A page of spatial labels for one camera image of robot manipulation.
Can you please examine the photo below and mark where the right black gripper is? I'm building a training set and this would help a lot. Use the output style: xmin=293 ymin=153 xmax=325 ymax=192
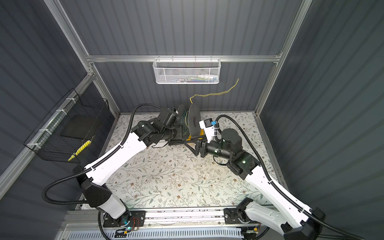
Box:
xmin=184 ymin=133 xmax=232 ymax=161

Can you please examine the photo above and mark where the grey perforated cable spool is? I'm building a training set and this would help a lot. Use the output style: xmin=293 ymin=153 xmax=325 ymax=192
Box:
xmin=177 ymin=104 xmax=201 ymax=140

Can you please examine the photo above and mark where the yellow cable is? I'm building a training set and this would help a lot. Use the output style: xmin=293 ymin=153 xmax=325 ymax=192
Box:
xmin=183 ymin=78 xmax=240 ymax=140

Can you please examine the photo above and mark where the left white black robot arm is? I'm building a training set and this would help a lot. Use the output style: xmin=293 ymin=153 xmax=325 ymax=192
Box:
xmin=42 ymin=107 xmax=183 ymax=227

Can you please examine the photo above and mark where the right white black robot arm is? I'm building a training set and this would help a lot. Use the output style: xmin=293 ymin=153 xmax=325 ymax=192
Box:
xmin=181 ymin=115 xmax=361 ymax=240

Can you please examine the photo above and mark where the floral table mat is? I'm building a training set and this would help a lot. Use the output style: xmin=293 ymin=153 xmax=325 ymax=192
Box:
xmin=80 ymin=112 xmax=277 ymax=210

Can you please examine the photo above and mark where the yellow black tool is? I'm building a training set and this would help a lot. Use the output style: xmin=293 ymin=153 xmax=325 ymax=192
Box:
xmin=68 ymin=140 xmax=92 ymax=162

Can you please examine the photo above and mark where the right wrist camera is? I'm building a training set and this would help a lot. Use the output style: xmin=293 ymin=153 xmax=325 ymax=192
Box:
xmin=199 ymin=118 xmax=217 ymax=143

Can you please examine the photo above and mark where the white wire mesh basket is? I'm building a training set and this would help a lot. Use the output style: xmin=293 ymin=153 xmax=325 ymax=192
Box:
xmin=153 ymin=60 xmax=222 ymax=85

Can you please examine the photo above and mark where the black wire mesh basket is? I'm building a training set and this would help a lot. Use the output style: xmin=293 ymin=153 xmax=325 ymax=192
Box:
xmin=24 ymin=91 xmax=111 ymax=164

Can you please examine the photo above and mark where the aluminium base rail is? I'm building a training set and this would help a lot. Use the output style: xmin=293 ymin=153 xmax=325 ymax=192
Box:
xmin=59 ymin=205 xmax=307 ymax=232

